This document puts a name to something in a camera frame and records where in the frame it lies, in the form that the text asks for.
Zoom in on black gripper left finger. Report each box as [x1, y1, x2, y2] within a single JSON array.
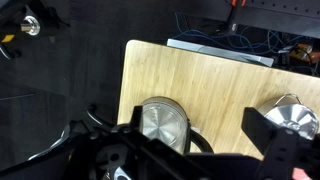
[[129, 105, 145, 132]]

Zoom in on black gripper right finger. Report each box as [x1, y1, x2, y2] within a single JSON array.
[[240, 106, 284, 158]]

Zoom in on steel pot lid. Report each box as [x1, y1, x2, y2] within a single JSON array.
[[264, 103, 320, 141]]

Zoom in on glass electric kettle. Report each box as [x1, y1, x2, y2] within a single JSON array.
[[137, 96, 215, 156]]

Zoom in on orange and black device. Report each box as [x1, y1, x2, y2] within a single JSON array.
[[289, 43, 315, 62]]

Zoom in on black perforated board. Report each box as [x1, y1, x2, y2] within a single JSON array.
[[228, 0, 320, 40]]

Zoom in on black chair base with caster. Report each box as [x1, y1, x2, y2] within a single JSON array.
[[0, 0, 72, 61]]

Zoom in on steel pot with handles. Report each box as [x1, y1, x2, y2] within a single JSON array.
[[257, 93, 304, 118]]

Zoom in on blue cables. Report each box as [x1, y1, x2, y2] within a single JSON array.
[[173, 12, 320, 78]]

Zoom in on orange handled clamp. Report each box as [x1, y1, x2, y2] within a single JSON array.
[[229, 0, 248, 8]]

